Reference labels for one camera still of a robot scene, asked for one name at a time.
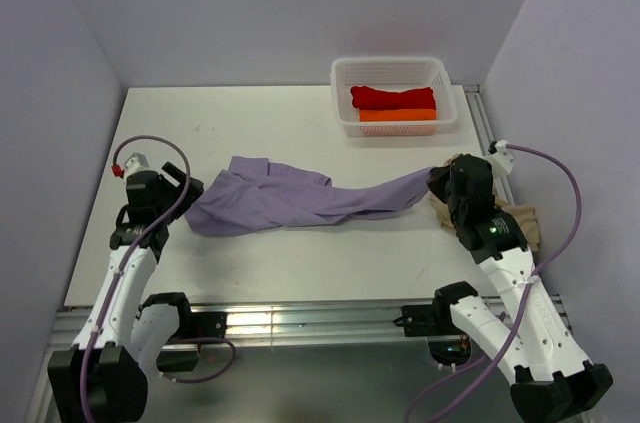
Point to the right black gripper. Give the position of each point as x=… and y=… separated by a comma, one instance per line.
x=436, y=181

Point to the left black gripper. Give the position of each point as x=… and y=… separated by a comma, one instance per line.
x=177, y=175

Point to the lilac t shirt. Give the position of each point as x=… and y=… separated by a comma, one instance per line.
x=256, y=194

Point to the white plastic basket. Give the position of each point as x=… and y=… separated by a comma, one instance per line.
x=392, y=74

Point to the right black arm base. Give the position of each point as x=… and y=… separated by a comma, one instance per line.
x=424, y=320

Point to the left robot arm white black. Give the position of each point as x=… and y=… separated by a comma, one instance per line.
x=104, y=376

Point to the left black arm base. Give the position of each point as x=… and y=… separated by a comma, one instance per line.
x=179, y=357

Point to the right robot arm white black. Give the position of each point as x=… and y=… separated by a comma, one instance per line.
x=550, y=377

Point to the beige t shirt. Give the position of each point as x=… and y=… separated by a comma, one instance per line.
x=520, y=223

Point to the rolled orange t shirt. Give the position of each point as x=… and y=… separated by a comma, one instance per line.
x=397, y=115

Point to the rolled red t shirt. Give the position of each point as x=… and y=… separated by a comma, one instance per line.
x=367, y=98

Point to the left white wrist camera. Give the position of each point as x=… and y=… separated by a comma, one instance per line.
x=135, y=163

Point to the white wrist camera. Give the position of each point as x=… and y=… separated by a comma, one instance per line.
x=135, y=163
x=500, y=159

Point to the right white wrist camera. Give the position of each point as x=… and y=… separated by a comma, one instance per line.
x=500, y=159

